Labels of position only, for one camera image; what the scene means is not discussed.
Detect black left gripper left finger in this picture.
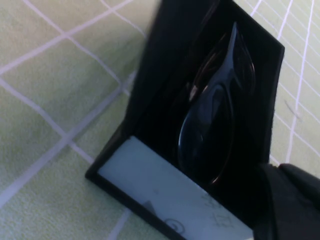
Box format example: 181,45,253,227
252,162,320,240

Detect black glasses case printed side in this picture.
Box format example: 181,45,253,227
84,0,286,240

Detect green white checked tablecloth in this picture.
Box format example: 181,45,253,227
0,0,320,240

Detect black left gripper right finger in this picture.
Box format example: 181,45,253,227
276,162,320,219

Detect black frame dark glasses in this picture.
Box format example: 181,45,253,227
174,21,256,186

